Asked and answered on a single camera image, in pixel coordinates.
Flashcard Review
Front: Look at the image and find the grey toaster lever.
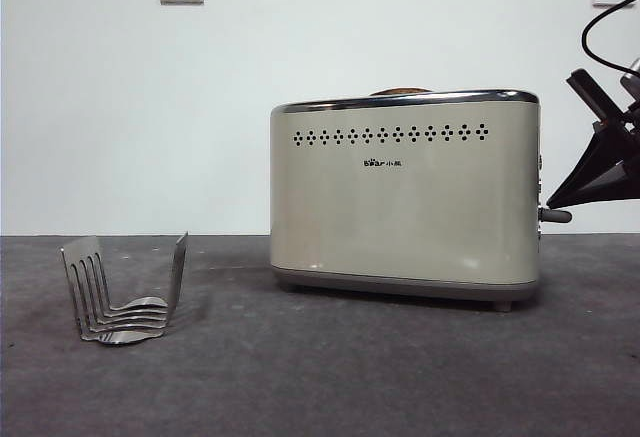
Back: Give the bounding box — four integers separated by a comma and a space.
538, 208, 573, 224

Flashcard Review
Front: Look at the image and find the brown-crusted bread slice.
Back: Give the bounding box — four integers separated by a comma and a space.
368, 86, 432, 96

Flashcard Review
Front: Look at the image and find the cream toaster with chrome top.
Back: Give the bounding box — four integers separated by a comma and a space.
269, 88, 544, 314

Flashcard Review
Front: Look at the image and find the stainless steel bread rack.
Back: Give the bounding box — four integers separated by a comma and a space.
59, 230, 190, 347

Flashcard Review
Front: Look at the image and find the black cable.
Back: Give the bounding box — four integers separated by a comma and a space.
581, 0, 640, 77

